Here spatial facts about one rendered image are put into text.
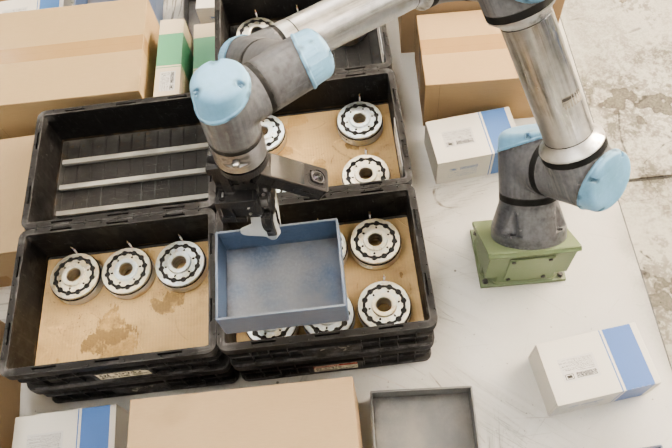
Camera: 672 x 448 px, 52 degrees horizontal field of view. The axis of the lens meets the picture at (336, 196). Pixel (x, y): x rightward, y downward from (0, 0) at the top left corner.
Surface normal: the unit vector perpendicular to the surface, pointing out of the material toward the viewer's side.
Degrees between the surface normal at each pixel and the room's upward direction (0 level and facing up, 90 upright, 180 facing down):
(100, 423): 0
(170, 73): 0
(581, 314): 0
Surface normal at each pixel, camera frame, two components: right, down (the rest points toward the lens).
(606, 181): 0.55, 0.34
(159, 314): -0.07, -0.49
